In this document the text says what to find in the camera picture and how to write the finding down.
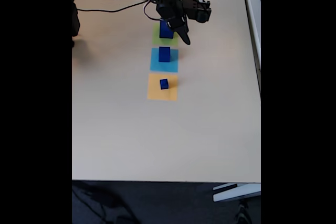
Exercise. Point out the large blue cube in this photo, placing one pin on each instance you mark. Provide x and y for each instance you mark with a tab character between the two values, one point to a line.
164	32

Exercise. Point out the medium blue cube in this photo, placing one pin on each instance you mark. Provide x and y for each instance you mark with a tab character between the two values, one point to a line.
164	54

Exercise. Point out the small blue cube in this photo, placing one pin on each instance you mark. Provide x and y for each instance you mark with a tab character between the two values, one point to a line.
164	84

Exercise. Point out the green paper square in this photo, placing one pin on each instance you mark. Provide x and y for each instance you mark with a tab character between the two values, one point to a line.
156	39

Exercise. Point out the light blue paper square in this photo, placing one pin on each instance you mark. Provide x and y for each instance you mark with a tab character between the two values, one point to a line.
155	65

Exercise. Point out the orange paper square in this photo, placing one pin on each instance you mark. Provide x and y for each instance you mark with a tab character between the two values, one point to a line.
155	93

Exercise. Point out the white side desk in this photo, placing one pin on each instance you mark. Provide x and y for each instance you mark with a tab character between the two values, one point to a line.
253	24

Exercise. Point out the black camera box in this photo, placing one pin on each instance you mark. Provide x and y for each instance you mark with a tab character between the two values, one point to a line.
198	9

